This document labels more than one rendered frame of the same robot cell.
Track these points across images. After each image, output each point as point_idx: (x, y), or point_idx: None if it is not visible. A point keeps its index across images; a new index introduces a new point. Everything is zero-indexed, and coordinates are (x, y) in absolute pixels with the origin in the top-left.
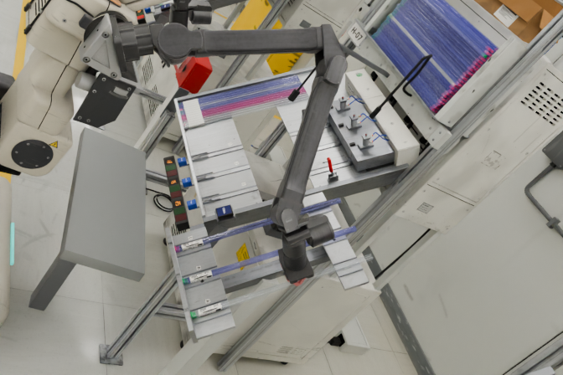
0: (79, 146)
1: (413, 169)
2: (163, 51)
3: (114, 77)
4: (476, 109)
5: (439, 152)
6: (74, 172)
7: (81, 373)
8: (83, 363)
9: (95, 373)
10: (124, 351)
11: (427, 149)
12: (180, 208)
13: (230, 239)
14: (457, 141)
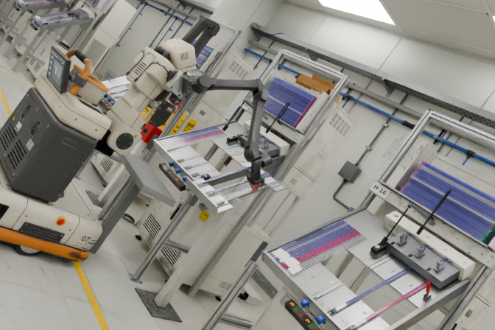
0: (119, 155)
1: (288, 155)
2: (202, 84)
3: (179, 96)
4: (312, 124)
5: (299, 146)
6: (124, 163)
7: (124, 283)
8: (124, 279)
9: (131, 284)
10: (140, 278)
11: (293, 145)
12: (179, 180)
13: (193, 211)
14: (306, 140)
